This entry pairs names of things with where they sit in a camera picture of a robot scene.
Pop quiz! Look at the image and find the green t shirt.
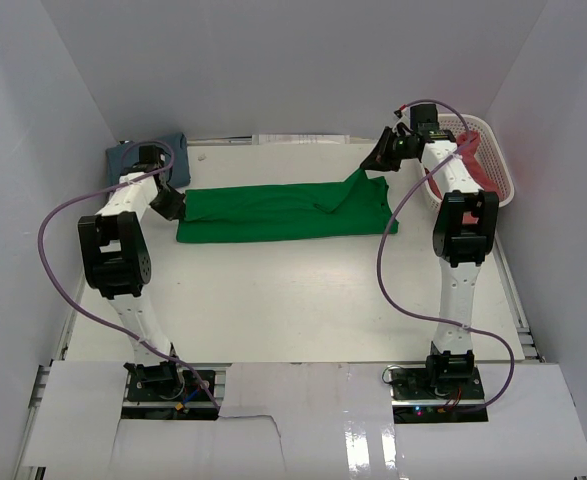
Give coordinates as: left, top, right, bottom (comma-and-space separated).
176, 169, 398, 244

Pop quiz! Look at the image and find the pink t shirt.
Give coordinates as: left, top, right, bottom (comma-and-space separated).
421, 131, 501, 199

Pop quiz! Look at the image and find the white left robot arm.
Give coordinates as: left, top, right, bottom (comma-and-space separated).
78, 144, 185, 400

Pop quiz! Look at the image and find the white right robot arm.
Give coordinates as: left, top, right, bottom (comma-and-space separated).
360, 100, 499, 399

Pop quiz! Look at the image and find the folded blue t shirt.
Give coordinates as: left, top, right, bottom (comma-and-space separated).
105, 132, 191, 188

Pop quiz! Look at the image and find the white perforated plastic basket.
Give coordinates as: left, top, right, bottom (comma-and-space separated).
420, 113, 515, 212

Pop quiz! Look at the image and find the white paper label strip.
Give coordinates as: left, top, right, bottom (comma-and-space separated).
251, 134, 350, 145

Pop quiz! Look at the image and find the white paper sheet front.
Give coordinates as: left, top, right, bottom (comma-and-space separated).
23, 361, 587, 479

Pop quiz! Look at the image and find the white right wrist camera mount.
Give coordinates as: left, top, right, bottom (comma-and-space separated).
393, 106, 413, 136

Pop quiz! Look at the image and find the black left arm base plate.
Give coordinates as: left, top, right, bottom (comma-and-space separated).
121, 362, 223, 421

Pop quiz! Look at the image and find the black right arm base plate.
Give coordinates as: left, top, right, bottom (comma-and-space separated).
381, 365, 489, 425

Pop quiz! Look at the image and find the aluminium table edge rail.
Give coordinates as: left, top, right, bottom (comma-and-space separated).
493, 243, 546, 364

